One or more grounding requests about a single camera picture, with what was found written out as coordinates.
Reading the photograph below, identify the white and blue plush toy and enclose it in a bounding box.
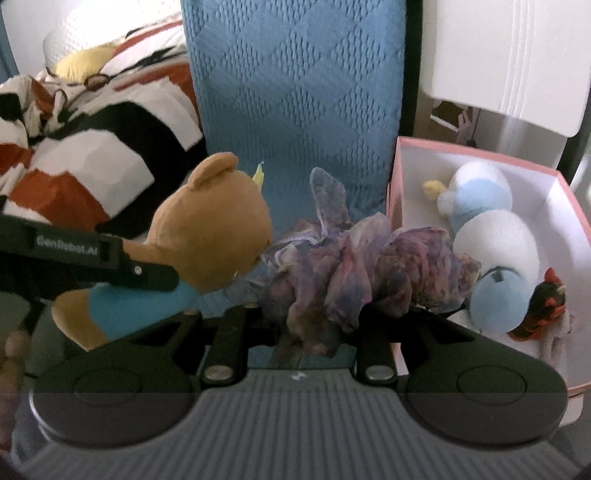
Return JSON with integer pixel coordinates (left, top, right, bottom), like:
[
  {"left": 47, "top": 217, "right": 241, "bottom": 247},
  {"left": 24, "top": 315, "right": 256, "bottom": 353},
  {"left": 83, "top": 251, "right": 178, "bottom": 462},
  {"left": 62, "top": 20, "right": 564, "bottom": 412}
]
[{"left": 422, "top": 161, "right": 542, "bottom": 335}]

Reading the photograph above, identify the yellow plush pillow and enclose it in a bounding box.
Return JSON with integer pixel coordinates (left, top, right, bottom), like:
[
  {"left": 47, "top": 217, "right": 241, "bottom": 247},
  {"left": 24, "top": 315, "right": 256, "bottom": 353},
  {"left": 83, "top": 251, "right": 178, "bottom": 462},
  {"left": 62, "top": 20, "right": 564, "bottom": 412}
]
[{"left": 54, "top": 45, "right": 120, "bottom": 81}]

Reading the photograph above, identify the white plastic chair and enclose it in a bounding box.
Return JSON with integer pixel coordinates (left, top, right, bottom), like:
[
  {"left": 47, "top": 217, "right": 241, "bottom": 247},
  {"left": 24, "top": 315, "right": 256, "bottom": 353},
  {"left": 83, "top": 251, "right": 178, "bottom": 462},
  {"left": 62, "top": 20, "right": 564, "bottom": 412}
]
[{"left": 399, "top": 0, "right": 591, "bottom": 153}]

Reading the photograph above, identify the white textured pillow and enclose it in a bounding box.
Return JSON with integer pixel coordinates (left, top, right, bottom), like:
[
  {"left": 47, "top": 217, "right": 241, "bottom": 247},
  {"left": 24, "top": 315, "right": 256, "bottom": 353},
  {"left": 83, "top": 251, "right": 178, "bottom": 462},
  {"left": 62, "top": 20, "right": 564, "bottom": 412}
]
[{"left": 41, "top": 0, "right": 185, "bottom": 70}]

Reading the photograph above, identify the red and black toy ball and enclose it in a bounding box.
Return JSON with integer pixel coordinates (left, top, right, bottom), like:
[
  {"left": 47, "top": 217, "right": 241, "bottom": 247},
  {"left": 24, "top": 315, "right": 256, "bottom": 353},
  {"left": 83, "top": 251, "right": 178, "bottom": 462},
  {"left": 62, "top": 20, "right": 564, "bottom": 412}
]
[{"left": 508, "top": 267, "right": 568, "bottom": 342}]

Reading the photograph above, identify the person's left hand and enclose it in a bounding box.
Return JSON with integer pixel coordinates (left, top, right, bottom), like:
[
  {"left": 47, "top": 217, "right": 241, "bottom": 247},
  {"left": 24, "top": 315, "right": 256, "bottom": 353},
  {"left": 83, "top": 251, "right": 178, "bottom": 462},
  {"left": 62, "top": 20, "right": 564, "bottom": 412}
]
[{"left": 0, "top": 330, "right": 33, "bottom": 394}]

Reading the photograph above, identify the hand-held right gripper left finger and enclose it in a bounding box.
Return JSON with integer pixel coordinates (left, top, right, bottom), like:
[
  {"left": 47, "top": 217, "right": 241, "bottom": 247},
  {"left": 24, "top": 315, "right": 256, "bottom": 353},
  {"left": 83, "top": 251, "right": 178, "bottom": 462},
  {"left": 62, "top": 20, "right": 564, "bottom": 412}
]
[{"left": 115, "top": 304, "right": 267, "bottom": 387}]

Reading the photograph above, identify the pink cardboard box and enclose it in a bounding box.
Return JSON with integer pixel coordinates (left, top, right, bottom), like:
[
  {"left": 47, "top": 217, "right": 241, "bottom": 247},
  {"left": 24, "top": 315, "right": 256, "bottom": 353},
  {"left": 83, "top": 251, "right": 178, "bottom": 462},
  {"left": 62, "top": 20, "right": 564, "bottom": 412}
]
[{"left": 385, "top": 136, "right": 591, "bottom": 403}]

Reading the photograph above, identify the brown bear plush toy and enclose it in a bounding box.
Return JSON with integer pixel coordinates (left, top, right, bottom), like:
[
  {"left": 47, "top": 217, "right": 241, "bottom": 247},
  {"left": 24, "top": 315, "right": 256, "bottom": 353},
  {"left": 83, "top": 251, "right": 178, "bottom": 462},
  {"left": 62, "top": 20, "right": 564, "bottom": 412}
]
[{"left": 51, "top": 152, "right": 276, "bottom": 352}]

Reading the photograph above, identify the orange black white striped blanket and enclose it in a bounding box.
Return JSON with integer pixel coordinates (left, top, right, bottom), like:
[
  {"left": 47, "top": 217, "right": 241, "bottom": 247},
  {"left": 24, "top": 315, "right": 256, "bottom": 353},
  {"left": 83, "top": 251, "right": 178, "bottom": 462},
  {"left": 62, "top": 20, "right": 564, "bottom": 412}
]
[{"left": 0, "top": 21, "right": 208, "bottom": 234}]

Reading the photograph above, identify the blue quilted cushion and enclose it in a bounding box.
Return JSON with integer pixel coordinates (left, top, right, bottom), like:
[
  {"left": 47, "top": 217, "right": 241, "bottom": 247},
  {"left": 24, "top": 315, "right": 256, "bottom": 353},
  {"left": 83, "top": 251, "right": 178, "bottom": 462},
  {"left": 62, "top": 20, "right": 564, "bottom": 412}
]
[{"left": 180, "top": 0, "right": 408, "bottom": 241}]

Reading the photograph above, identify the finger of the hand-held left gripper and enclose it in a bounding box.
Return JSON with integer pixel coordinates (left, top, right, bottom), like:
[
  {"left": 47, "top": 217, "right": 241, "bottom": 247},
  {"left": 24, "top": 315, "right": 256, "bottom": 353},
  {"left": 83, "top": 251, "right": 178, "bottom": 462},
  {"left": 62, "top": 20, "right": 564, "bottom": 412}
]
[{"left": 120, "top": 257, "right": 180, "bottom": 293}]

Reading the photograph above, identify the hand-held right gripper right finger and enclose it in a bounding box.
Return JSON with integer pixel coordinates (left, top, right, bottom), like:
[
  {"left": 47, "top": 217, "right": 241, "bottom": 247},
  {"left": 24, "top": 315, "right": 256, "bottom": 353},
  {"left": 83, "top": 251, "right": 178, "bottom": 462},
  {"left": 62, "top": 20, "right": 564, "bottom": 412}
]
[{"left": 356, "top": 308, "right": 477, "bottom": 387}]

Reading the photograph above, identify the blue curtain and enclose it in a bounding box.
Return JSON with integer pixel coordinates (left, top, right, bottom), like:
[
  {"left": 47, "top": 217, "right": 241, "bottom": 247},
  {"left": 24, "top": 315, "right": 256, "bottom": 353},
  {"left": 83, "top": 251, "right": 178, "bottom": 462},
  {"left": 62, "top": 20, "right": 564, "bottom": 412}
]
[{"left": 0, "top": 0, "right": 20, "bottom": 86}]

